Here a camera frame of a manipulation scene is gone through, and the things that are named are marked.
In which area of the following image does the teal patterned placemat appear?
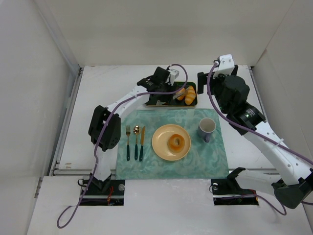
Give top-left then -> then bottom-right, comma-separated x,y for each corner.
116,109 -> 228,180

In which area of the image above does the aluminium frame rail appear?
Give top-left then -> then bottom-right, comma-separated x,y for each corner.
45,68 -> 84,176

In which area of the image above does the gold fork green handle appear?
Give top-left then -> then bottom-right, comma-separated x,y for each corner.
126,125 -> 131,161

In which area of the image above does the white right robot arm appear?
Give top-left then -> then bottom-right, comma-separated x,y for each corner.
197,66 -> 313,209

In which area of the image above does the yellow round plate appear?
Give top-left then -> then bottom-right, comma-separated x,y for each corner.
152,124 -> 191,161

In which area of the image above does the dark green serving tray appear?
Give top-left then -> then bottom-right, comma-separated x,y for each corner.
144,81 -> 198,109

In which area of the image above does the golden croissant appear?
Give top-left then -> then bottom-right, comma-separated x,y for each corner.
184,86 -> 196,105

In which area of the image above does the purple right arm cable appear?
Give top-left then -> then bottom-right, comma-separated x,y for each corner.
207,61 -> 313,216

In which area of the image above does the gold spoon green handle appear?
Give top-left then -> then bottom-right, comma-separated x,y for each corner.
133,125 -> 140,160

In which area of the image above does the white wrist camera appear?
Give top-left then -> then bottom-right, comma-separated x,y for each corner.
169,69 -> 179,80
218,54 -> 235,75

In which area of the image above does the glazed bagel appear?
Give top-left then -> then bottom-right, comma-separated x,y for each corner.
167,134 -> 185,152

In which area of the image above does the gold knife green handle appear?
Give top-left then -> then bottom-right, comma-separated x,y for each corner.
139,126 -> 145,162

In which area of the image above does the round bread roll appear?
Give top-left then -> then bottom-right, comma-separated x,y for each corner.
176,88 -> 186,101

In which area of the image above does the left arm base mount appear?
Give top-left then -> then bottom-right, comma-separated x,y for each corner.
80,179 -> 125,206

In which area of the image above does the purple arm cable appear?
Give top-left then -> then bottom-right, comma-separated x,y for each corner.
207,61 -> 313,216
56,63 -> 188,229

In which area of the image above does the purple mug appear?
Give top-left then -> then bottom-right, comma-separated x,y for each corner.
197,117 -> 216,143

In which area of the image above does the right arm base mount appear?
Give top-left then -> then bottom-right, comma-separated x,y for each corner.
209,178 -> 259,206

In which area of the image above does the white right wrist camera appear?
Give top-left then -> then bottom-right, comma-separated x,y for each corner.
218,54 -> 235,75

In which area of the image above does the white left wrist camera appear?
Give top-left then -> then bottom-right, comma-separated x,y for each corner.
169,69 -> 179,80

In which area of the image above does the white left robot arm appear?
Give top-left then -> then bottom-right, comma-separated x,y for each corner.
88,67 -> 179,191

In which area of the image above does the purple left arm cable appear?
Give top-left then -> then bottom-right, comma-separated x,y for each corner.
56,63 -> 188,229

